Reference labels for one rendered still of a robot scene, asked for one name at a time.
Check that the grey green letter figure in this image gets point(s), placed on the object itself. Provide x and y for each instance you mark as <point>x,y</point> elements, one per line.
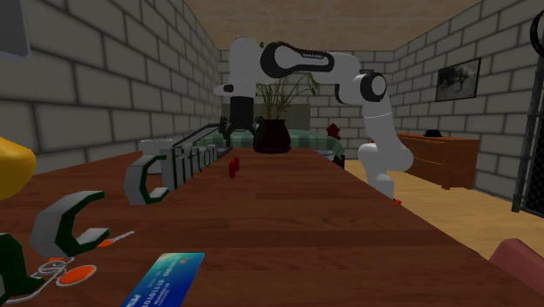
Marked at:
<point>51,225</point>

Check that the orange white scissors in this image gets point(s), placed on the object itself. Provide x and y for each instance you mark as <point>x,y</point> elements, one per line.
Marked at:
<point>76,274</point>

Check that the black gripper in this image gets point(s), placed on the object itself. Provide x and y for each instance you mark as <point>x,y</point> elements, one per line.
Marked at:
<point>241,112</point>

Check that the black metal fence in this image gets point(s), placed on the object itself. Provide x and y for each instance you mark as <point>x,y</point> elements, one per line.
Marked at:
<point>527,140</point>

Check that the blue card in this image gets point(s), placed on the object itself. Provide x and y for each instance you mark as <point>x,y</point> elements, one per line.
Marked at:
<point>170,280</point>

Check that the grey green letter sign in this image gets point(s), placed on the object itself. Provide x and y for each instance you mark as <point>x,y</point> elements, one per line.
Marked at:
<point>135,180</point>

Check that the red armchair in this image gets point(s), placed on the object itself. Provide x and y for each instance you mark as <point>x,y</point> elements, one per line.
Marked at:
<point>520,259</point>

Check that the green plant in black pot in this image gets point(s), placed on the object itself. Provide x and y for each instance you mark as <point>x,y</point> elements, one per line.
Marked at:
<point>272,136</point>

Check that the green bed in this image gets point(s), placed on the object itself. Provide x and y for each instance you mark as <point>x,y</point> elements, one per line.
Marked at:
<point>312,140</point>

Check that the grey cup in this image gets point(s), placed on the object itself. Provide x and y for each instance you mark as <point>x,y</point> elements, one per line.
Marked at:
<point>151,149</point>

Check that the grey wall panel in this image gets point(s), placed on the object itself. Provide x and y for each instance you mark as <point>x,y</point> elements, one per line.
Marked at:
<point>12,27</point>

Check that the dark wall picture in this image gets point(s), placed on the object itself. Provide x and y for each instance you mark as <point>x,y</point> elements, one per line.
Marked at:
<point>458,80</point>

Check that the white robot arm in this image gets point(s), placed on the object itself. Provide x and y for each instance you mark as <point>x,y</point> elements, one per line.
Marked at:
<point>384,127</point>

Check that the small red block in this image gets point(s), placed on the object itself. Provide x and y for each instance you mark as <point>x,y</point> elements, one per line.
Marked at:
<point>233,168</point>

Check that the yellow rounded object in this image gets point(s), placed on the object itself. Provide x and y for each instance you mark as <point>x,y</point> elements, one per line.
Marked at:
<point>12,168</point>

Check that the brown wooden dresser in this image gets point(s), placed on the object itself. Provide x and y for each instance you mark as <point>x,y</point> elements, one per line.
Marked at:
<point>442,157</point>

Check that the red hydrant figure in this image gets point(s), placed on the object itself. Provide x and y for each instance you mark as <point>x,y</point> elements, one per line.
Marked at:
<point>333,131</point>

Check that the dark thin frame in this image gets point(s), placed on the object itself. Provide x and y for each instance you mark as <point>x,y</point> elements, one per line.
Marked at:
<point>199,132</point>

